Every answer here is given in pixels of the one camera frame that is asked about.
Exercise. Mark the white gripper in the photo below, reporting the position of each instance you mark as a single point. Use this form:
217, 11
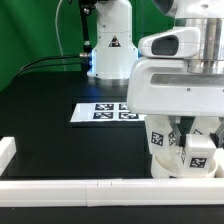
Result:
164, 87

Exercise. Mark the white round stool seat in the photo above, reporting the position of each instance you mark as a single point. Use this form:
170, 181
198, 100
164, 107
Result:
163, 170

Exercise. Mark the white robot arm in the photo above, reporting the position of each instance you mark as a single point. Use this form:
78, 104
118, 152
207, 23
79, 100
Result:
115, 54

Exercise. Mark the white front fence bar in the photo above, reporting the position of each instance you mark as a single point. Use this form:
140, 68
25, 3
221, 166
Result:
118, 192

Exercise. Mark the white fence bar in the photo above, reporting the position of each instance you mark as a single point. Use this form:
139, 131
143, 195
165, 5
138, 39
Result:
7, 151
118, 192

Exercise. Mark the white marker sheet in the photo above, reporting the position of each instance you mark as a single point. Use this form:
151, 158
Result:
103, 112

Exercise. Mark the white left fence bar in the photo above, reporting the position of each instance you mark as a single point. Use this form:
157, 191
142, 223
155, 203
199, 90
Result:
7, 151

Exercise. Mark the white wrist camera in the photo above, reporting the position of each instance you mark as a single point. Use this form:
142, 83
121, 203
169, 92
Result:
179, 42

